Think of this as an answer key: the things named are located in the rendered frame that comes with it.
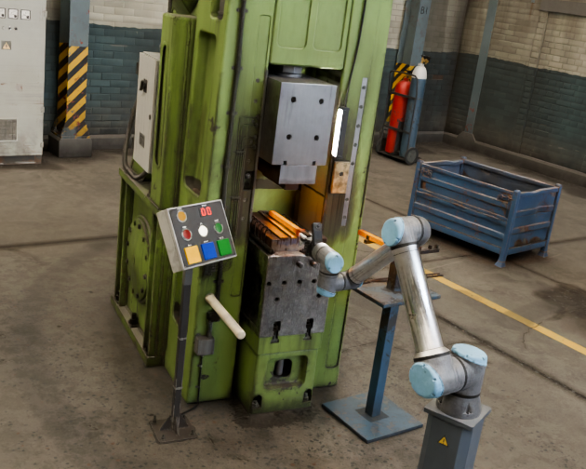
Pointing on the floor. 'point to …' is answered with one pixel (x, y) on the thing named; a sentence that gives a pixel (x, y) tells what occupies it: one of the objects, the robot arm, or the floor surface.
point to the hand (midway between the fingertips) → (302, 233)
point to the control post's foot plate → (162, 432)
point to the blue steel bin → (485, 206)
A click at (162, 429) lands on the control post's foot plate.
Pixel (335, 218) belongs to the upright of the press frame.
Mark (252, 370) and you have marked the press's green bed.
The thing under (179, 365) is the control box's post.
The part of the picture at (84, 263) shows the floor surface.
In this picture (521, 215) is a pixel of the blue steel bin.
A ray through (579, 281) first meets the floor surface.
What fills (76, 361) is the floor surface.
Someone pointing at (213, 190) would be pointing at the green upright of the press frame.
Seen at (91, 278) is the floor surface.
